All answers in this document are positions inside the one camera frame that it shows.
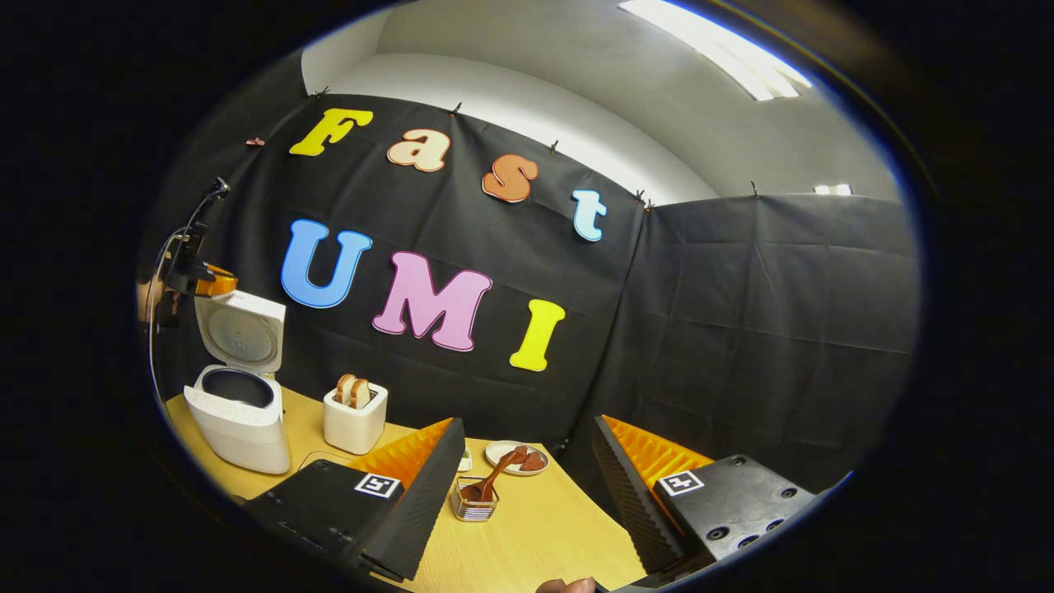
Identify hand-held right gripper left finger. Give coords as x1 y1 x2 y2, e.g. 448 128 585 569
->
245 417 467 584

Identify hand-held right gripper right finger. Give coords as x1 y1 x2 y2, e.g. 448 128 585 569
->
593 414 853 579

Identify clear wire chopstick holder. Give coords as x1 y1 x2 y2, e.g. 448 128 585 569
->
450 476 500 523

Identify brown wooden spoon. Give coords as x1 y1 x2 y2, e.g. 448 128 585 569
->
459 449 521 503

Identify white rice cooker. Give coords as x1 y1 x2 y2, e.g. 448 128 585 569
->
183 290 291 475

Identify white round plate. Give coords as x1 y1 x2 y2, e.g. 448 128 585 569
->
484 440 550 477

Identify white toaster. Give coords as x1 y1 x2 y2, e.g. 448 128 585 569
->
323 381 389 455

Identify black backdrop cloth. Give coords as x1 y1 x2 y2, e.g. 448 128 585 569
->
140 49 921 495

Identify long ceiling light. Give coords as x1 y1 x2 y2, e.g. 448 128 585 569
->
618 0 813 102

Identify black cable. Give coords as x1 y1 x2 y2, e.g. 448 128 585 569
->
145 177 231 413

